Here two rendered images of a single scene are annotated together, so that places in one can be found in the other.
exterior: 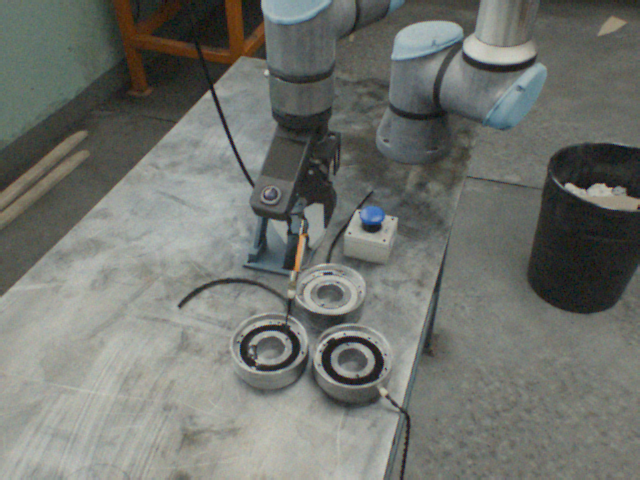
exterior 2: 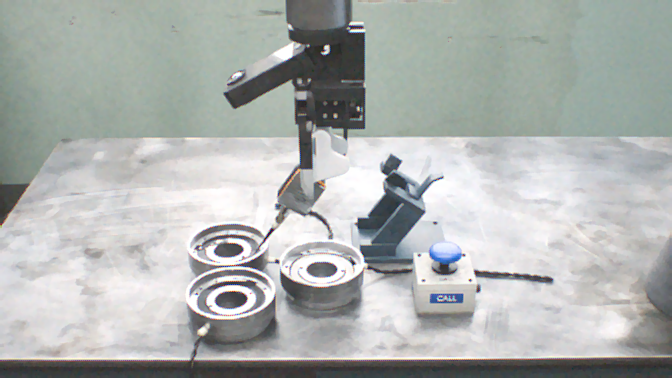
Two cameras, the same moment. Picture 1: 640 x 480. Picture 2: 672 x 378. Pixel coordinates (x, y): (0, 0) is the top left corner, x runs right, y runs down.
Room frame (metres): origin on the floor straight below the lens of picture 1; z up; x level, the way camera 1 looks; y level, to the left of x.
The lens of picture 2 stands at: (0.39, -0.87, 1.41)
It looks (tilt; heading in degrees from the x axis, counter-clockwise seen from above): 28 degrees down; 71
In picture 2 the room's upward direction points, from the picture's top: straight up
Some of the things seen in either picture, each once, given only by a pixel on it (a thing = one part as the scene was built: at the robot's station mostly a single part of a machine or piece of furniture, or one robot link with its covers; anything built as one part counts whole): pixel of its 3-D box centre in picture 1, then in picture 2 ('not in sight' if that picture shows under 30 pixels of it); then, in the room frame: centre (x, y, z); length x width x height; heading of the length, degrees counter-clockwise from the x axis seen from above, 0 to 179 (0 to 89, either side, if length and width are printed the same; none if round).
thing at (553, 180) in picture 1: (590, 232); not in sight; (1.53, -0.84, 0.21); 0.34 x 0.34 x 0.43
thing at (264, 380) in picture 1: (270, 351); (228, 255); (0.56, 0.06, 0.82); 0.10 x 0.10 x 0.04
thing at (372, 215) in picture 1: (371, 223); (444, 264); (0.79, -0.09, 0.85); 0.04 x 0.04 x 0.05
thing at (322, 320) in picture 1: (330, 297); (322, 275); (0.66, -0.02, 0.82); 0.10 x 0.10 x 0.04
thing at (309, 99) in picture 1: (299, 86); (319, 6); (0.67, 0.02, 1.15); 0.08 x 0.08 x 0.05
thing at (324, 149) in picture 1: (304, 144); (326, 75); (0.68, 0.01, 1.07); 0.09 x 0.08 x 0.12; 163
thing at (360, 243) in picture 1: (371, 234); (447, 281); (0.80, -0.10, 0.82); 0.08 x 0.07 x 0.05; 161
